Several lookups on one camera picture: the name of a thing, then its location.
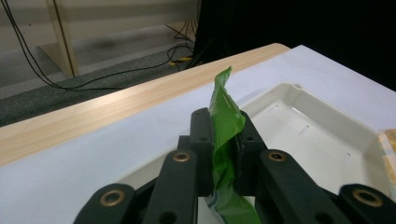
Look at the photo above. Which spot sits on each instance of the green snack packet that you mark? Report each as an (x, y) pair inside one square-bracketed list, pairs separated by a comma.
[(225, 124)]

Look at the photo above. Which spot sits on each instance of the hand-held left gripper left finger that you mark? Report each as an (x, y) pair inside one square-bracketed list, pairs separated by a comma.
[(202, 137)]

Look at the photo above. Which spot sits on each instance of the beige wooden cabinet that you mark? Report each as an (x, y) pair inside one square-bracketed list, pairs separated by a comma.
[(93, 18)]

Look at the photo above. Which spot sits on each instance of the white plastic tray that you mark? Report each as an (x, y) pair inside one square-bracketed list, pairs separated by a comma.
[(311, 133)]

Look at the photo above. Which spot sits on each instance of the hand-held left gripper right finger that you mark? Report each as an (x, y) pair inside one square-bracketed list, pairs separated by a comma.
[(250, 140)]

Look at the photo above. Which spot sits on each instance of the black curtain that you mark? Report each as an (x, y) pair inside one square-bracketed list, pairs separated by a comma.
[(295, 31)]

